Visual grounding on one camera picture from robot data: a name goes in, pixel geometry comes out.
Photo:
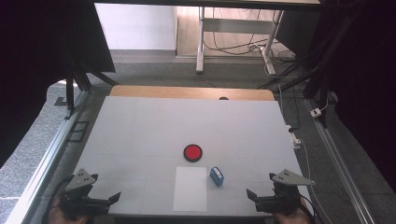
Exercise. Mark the white table cover board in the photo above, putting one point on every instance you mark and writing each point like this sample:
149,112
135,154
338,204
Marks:
149,130

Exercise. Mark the aluminium floor rail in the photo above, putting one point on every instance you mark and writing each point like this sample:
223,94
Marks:
337,161
40,161

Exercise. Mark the red round ink pad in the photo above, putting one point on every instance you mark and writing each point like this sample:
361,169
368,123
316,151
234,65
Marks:
192,152

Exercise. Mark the white paper sheet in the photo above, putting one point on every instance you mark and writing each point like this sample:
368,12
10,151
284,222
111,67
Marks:
190,188

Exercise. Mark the black curtain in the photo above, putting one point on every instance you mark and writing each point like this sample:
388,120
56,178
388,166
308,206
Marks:
37,62
367,77

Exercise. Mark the white desk frame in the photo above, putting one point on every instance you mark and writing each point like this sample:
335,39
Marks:
236,26

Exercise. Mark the black metal stand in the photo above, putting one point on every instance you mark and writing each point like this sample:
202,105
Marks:
70,90
311,74

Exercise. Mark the person's left hand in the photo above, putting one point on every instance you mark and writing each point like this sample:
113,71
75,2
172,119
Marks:
59,216

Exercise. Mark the black table grommet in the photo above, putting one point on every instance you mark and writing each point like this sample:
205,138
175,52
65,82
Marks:
223,98

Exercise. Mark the white power strip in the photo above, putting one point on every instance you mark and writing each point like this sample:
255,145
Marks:
294,138

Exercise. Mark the black floor bracket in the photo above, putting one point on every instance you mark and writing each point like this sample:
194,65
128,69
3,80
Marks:
78,131

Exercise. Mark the small white adapter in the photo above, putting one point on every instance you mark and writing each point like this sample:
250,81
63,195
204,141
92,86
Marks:
316,112

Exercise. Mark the blue stamp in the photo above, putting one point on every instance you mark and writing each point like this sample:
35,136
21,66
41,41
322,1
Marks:
217,176

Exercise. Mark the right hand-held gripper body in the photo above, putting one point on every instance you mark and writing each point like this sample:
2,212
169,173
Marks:
283,199

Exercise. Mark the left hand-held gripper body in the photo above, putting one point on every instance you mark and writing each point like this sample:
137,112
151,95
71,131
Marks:
77,199

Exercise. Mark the person's right hand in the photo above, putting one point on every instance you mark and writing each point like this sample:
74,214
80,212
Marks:
291,217

